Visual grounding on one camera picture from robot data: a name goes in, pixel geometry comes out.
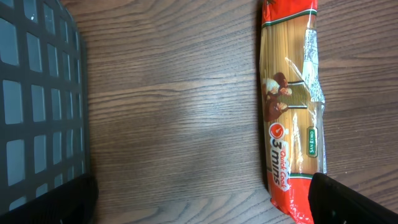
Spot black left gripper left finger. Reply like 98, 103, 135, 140
1, 174, 99, 224

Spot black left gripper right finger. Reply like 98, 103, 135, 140
308, 172, 397, 224

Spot orange spaghetti packet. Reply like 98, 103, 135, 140
259, 0, 326, 223

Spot grey plastic shopping basket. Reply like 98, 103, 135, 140
1, 0, 90, 213

